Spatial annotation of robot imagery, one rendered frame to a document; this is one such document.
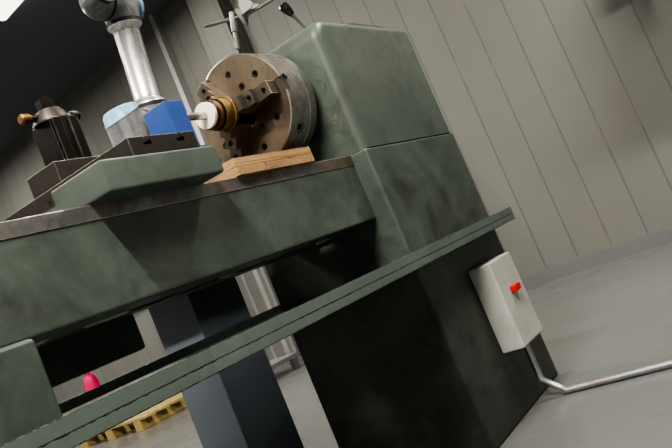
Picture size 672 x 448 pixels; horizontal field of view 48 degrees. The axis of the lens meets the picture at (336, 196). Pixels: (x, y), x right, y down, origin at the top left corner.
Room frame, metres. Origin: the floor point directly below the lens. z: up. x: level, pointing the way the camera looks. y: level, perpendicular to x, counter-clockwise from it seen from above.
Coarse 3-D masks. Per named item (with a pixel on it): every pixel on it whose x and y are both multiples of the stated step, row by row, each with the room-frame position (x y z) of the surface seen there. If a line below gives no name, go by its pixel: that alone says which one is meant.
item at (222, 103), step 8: (224, 96) 1.92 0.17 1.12; (216, 104) 1.87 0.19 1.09; (224, 104) 1.88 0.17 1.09; (232, 104) 1.91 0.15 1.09; (224, 112) 1.89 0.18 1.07; (232, 112) 1.90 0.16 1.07; (224, 120) 1.89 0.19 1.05; (232, 120) 1.91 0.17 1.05; (216, 128) 1.89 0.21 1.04; (224, 128) 1.91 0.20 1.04; (232, 128) 1.93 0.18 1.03
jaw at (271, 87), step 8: (272, 80) 1.92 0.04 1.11; (280, 80) 1.93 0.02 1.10; (256, 88) 1.92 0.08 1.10; (264, 88) 1.91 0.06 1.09; (272, 88) 1.91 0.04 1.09; (280, 88) 1.93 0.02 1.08; (288, 88) 1.94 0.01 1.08; (240, 96) 1.92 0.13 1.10; (248, 96) 1.91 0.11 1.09; (256, 96) 1.92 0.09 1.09; (264, 96) 1.91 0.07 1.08; (272, 96) 1.93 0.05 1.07; (240, 104) 1.90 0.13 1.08; (248, 104) 1.92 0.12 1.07; (256, 104) 1.93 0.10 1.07; (264, 104) 1.96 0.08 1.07; (240, 112) 1.93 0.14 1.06; (248, 112) 1.96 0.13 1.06
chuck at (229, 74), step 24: (216, 72) 2.02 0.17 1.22; (240, 72) 1.98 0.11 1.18; (264, 72) 1.94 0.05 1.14; (288, 72) 1.96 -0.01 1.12; (288, 96) 1.92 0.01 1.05; (240, 120) 2.06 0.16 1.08; (264, 120) 1.97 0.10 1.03; (288, 120) 1.94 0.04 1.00; (216, 144) 2.07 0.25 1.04; (264, 144) 1.99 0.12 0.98; (288, 144) 1.97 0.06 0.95
